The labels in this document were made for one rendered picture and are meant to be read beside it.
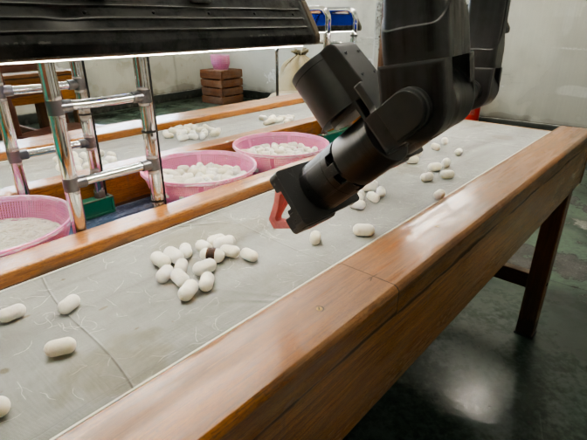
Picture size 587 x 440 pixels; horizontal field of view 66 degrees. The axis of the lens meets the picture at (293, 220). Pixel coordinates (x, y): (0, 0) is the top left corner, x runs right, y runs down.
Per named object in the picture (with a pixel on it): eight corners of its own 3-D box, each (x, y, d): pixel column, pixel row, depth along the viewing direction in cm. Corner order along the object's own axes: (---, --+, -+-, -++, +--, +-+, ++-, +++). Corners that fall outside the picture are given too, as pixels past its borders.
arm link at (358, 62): (434, 116, 34) (473, 99, 41) (351, -5, 35) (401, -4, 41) (334, 190, 43) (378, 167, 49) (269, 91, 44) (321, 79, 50)
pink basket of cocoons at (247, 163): (274, 191, 116) (273, 155, 113) (225, 233, 94) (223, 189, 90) (185, 180, 125) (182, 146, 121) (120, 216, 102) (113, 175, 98)
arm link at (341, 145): (397, 161, 40) (424, 147, 44) (354, 97, 40) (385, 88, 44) (346, 197, 45) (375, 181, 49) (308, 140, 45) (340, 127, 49)
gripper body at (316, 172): (265, 180, 48) (305, 142, 43) (323, 161, 55) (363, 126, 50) (295, 232, 48) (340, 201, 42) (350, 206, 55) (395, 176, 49)
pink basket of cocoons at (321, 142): (347, 174, 130) (348, 141, 126) (284, 199, 111) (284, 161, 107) (279, 157, 146) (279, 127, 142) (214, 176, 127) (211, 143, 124)
